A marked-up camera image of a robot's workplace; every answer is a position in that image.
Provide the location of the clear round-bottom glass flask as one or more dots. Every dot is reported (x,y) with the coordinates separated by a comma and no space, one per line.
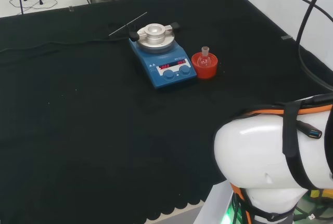
(204,60)

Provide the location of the red round flask holder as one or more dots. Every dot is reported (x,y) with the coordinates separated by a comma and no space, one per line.
(206,72)

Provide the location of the heater with blue base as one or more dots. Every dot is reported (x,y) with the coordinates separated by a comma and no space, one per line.
(166,60)

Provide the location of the black bench cloth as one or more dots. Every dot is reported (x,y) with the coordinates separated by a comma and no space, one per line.
(91,117)

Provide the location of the thin metal probe rod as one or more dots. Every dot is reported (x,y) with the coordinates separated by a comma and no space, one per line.
(127,24)

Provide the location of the yellow stop button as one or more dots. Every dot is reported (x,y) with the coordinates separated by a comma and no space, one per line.
(315,193)

